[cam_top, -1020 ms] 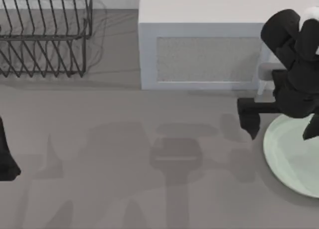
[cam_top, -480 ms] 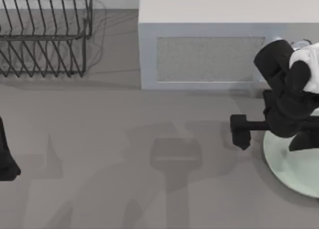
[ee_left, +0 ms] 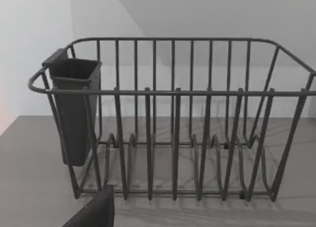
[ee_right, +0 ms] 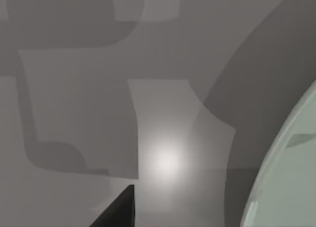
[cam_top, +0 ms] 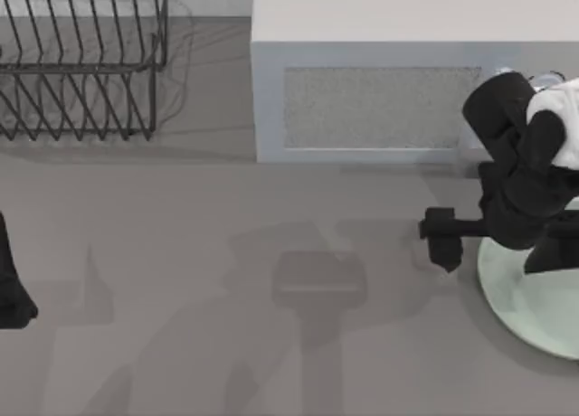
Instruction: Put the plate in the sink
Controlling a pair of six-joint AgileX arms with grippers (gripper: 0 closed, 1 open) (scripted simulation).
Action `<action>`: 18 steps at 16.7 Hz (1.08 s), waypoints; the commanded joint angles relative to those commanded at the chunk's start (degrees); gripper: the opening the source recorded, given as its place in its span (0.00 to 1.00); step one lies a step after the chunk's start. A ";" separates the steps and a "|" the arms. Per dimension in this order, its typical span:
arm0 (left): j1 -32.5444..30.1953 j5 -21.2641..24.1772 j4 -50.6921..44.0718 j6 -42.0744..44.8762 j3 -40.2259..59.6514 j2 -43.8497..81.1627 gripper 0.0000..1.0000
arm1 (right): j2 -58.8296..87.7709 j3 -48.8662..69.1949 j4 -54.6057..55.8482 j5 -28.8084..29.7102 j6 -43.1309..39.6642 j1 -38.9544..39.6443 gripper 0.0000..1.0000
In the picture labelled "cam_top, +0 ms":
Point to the grey microwave knob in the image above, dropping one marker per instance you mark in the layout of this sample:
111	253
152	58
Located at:
547	78

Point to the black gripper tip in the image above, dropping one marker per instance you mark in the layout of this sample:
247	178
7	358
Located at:
11	289

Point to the pale microwave oven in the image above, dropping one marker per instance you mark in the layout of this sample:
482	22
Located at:
353	22

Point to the pale green plate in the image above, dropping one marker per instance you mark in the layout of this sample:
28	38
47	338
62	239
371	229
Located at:
520	307

